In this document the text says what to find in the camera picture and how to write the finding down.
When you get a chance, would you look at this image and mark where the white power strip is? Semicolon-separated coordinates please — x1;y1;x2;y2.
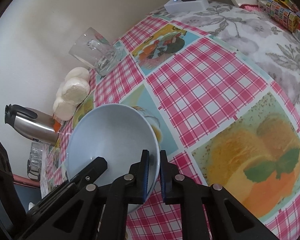
164;0;209;14

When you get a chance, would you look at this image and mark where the orange snack packet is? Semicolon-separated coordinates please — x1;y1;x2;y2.
52;114;64;133

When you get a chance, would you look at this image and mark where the clear drinking glass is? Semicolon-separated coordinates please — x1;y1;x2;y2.
30;141;50;166

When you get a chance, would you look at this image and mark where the stainless steel thermos jug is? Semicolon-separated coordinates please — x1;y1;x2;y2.
5;105;59;145

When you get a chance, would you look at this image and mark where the bag of white buns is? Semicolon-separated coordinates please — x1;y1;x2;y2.
53;67;90;121

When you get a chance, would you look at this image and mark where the pink checkered tablecloth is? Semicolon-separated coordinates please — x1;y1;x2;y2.
40;2;300;239

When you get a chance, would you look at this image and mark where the clear glass mug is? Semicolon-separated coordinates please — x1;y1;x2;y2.
69;28;122;76

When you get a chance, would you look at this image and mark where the light blue floral bowl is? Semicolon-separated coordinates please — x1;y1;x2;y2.
66;103;160;197

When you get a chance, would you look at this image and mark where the colourful candy tube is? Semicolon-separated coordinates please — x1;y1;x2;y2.
266;0;300;33

